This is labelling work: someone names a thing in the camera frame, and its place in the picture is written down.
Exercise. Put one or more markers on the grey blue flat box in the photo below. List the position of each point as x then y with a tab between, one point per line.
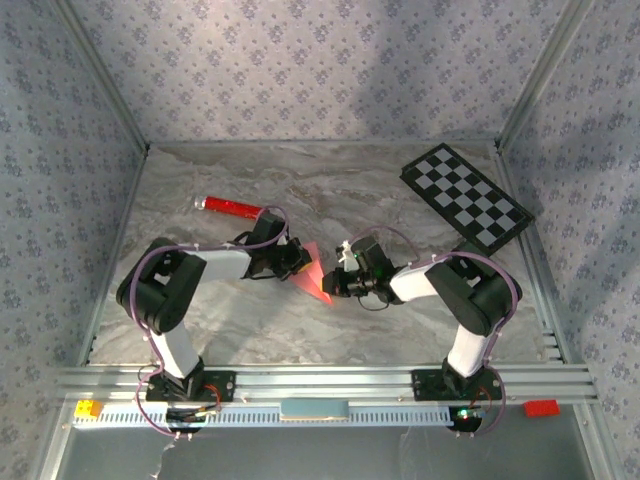
314	410

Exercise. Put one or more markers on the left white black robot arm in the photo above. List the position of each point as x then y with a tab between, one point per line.
225	262

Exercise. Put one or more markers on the red glitter tube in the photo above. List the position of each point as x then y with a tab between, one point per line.
230	206

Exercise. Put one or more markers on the aluminium frame post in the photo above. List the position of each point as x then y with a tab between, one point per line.
545	75
100	75

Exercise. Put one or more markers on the aluminium mounting rail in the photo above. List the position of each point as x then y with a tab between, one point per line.
325	382

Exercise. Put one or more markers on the black electronics board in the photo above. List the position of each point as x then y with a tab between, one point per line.
185	417
467	417

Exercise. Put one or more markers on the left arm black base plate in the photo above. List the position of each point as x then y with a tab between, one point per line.
222	385

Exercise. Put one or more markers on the red toy block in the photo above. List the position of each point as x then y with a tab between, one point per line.
541	408

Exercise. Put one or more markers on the aluminium table side rail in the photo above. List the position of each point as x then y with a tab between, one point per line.
517	200
112	260

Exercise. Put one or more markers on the yellow orange toy block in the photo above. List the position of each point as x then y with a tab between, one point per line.
87	409

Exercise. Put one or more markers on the black white checkerboard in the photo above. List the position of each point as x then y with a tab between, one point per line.
465	192

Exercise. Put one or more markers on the aluminium table back rail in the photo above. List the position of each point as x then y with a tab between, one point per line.
325	144

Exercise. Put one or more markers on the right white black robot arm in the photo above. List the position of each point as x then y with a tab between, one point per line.
410	282

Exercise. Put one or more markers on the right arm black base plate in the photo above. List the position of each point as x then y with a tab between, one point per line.
425	385

